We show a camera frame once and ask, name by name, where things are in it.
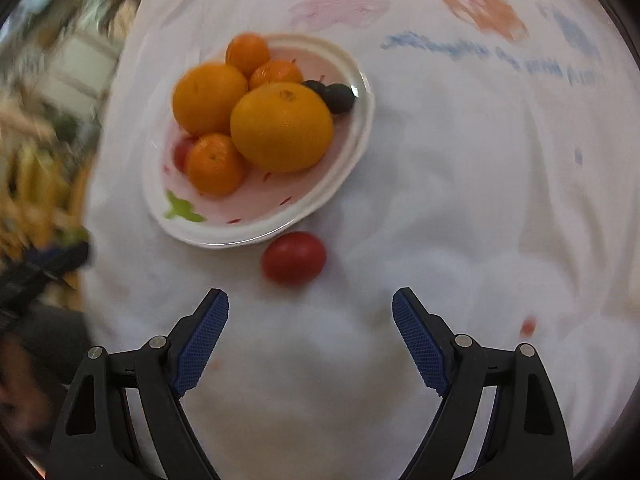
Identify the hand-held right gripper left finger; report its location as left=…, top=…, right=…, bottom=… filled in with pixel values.
left=47, top=288, right=230, bottom=480

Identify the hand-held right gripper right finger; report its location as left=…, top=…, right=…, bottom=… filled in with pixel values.
left=392, top=287, right=575, bottom=480

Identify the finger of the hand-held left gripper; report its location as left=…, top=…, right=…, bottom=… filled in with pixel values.
left=29, top=241, right=95, bottom=282

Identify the red cherry tomato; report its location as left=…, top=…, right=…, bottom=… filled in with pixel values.
left=173, top=138, right=197, bottom=173
left=261, top=231, right=328, bottom=286

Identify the pink strawberry print plate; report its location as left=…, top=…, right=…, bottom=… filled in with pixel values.
left=141, top=33, right=376, bottom=250

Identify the small tangerine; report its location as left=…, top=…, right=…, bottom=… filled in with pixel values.
left=248, top=60, right=305, bottom=91
left=225, top=33, right=271, bottom=80
left=186, top=133, right=247, bottom=197

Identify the large orange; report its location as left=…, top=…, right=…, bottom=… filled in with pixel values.
left=230, top=81, right=334, bottom=173
left=172, top=61, right=250, bottom=137

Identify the white printed blanket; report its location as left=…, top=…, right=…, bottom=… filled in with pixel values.
left=80, top=0, right=632, bottom=480

